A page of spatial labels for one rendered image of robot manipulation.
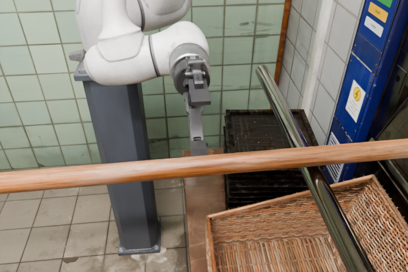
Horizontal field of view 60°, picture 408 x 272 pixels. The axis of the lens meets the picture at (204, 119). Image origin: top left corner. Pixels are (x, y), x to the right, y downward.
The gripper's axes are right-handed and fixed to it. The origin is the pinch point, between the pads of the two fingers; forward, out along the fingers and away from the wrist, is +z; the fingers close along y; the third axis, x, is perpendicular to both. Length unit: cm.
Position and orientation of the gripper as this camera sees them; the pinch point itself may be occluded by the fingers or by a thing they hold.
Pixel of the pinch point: (200, 133)
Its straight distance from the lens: 58.9
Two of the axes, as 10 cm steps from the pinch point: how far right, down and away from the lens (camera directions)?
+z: 1.1, 5.9, -8.0
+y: 0.0, 8.0, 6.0
